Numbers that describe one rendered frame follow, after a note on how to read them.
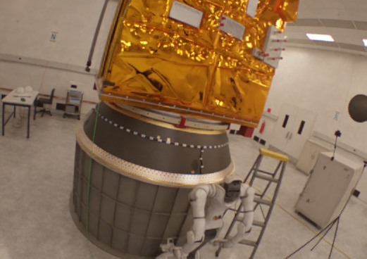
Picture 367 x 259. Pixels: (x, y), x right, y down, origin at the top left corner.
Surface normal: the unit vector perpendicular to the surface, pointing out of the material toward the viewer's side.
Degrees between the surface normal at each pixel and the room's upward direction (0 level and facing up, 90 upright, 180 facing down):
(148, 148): 62
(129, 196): 90
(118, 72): 90
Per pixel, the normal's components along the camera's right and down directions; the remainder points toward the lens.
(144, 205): 0.07, 0.22
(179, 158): 0.38, -0.19
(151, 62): 0.43, 0.20
